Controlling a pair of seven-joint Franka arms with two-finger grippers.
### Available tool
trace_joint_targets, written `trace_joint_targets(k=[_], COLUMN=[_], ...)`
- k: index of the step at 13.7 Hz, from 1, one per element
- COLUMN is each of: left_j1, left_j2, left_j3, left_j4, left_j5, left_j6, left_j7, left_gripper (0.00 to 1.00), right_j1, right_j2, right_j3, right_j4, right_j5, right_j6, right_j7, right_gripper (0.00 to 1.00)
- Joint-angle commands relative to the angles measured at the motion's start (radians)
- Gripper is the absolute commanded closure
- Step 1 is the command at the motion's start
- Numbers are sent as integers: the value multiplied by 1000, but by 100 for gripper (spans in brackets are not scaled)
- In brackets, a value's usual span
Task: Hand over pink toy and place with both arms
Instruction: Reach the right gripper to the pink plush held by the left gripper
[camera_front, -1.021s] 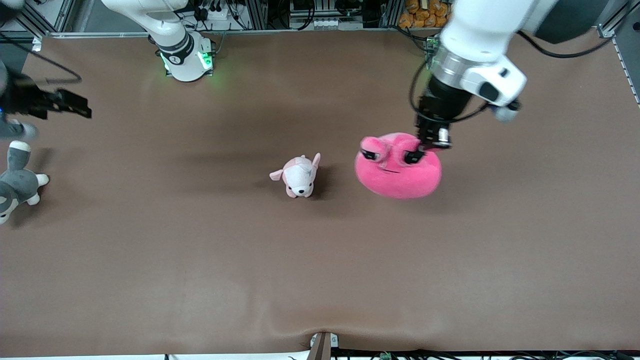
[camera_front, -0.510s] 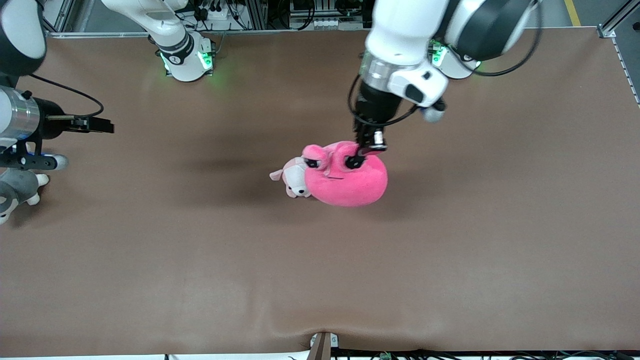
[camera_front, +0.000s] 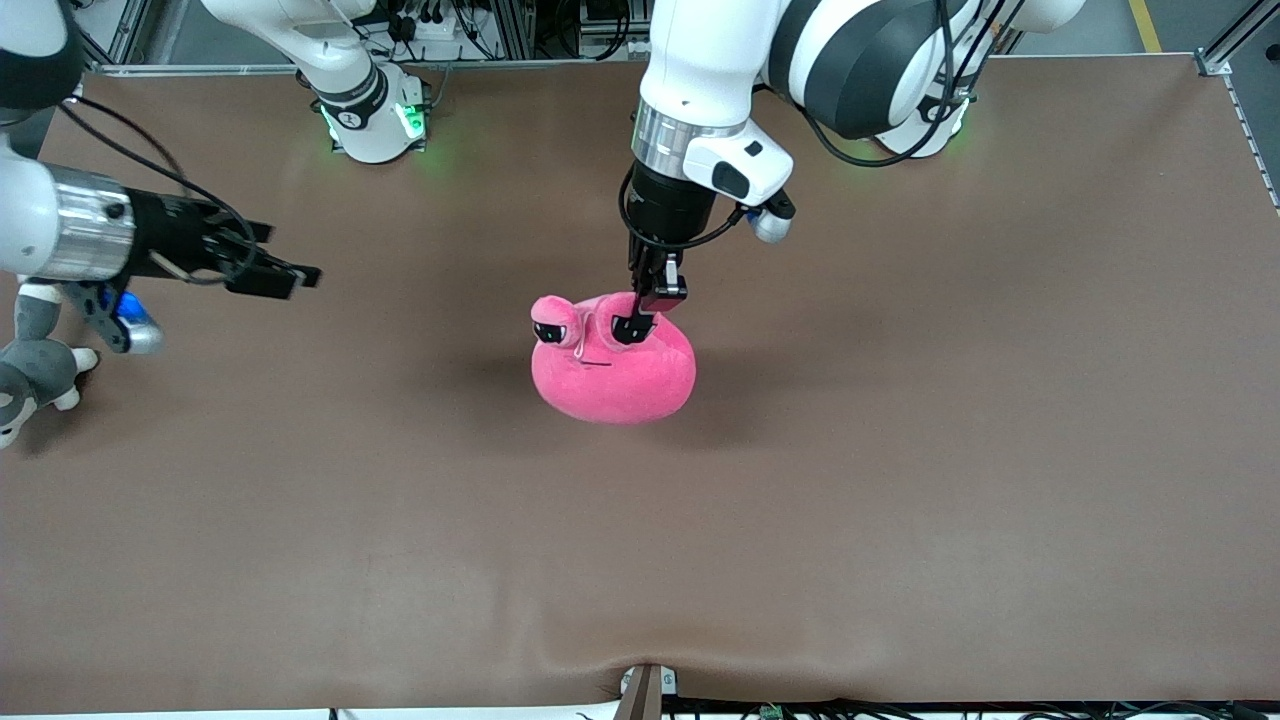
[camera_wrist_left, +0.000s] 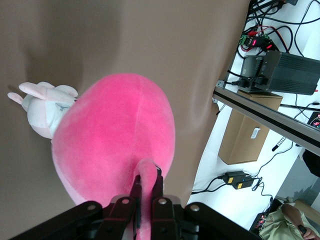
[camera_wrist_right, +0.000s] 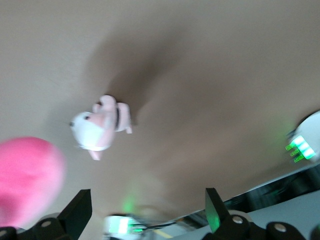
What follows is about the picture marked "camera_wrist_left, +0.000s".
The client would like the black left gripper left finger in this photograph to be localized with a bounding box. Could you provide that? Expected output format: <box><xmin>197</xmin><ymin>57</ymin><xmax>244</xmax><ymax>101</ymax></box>
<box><xmin>9</xmin><ymin>174</ymin><xmax>143</xmax><ymax>240</ymax></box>

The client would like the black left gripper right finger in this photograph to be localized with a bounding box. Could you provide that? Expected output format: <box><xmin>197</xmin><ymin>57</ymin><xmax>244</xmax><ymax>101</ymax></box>
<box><xmin>149</xmin><ymin>166</ymin><xmax>261</xmax><ymax>240</ymax></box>

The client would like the hot pink round plush toy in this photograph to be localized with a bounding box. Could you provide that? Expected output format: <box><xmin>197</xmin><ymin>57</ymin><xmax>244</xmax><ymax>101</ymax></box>
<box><xmin>51</xmin><ymin>72</ymin><xmax>177</xmax><ymax>240</ymax></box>

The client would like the person's forearm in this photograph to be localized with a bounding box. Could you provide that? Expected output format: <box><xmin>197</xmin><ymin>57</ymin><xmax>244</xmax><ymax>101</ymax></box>
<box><xmin>281</xmin><ymin>203</ymin><xmax>313</xmax><ymax>238</ymax></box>

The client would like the black adapter with yellow labels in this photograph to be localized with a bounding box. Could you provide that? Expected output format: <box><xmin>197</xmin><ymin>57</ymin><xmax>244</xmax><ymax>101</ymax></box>
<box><xmin>216</xmin><ymin>171</ymin><xmax>254</xmax><ymax>190</ymax></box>

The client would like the beige clothing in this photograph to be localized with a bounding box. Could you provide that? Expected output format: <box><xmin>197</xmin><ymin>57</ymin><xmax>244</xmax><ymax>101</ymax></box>
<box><xmin>259</xmin><ymin>202</ymin><xmax>320</xmax><ymax>240</ymax></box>

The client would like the brown cardboard box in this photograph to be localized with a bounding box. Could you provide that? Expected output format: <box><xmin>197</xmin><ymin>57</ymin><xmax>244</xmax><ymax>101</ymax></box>
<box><xmin>218</xmin><ymin>91</ymin><xmax>283</xmax><ymax>165</ymax></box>

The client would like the pale pink white plush dog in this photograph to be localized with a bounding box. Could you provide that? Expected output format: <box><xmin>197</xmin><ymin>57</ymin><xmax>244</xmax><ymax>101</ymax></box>
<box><xmin>7</xmin><ymin>81</ymin><xmax>79</xmax><ymax>145</ymax></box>

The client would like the black finned power supply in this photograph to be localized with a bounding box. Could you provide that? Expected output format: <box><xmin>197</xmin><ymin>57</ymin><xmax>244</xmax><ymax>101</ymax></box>
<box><xmin>241</xmin><ymin>50</ymin><xmax>320</xmax><ymax>96</ymax></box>

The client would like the green circuit board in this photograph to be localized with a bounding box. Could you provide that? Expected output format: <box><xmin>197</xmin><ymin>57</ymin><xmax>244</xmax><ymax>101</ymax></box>
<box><xmin>239</xmin><ymin>34</ymin><xmax>252</xmax><ymax>46</ymax></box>

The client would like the black module with red display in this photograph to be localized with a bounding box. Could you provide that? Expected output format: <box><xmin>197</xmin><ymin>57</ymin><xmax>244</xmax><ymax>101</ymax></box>
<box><xmin>249</xmin><ymin>36</ymin><xmax>275</xmax><ymax>51</ymax></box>

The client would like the black adapter cable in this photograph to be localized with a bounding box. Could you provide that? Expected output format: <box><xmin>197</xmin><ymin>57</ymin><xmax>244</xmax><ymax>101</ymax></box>
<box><xmin>191</xmin><ymin>176</ymin><xmax>223</xmax><ymax>195</ymax></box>

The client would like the aluminium frame rail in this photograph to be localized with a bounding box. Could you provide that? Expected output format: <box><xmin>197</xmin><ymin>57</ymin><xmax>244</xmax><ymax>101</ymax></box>
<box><xmin>212</xmin><ymin>79</ymin><xmax>320</xmax><ymax>157</ymax></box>

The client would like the red wire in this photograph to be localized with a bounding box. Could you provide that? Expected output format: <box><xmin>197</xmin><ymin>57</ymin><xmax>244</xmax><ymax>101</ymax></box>
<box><xmin>246</xmin><ymin>24</ymin><xmax>284</xmax><ymax>48</ymax></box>

